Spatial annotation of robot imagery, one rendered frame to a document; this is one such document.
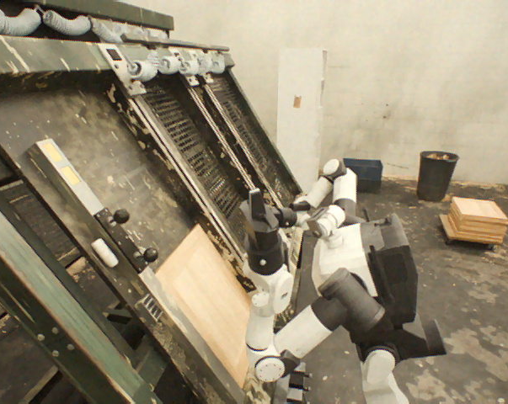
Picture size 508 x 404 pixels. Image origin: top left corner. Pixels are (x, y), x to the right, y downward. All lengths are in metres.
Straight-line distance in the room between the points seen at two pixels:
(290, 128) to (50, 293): 4.47
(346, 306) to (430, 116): 5.60
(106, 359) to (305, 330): 0.48
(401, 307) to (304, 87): 4.07
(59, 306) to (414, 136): 6.03
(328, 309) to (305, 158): 4.24
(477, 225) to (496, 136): 2.66
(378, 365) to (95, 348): 0.89
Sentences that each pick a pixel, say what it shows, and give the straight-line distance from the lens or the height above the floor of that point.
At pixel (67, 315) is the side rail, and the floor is 1.40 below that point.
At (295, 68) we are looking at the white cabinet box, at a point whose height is 1.80.
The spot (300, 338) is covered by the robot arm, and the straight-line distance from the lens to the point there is 0.95.
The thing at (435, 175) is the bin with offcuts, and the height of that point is 0.40.
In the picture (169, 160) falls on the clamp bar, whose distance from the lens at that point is 1.28.
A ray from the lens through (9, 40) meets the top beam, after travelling 1.08.
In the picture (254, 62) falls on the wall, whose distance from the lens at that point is 6.54.
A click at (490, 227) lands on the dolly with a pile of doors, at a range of 4.28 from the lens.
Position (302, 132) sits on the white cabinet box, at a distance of 4.98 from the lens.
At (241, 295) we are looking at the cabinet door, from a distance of 1.40.
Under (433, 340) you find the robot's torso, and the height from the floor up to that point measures 1.05.
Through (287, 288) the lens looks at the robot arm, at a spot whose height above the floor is 1.38.
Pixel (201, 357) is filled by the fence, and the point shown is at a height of 1.09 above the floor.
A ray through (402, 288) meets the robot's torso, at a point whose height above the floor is 1.27.
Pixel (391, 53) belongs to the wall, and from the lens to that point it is 6.23.
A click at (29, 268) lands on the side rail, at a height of 1.50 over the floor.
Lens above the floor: 1.88
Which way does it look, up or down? 23 degrees down
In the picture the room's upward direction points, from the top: straight up
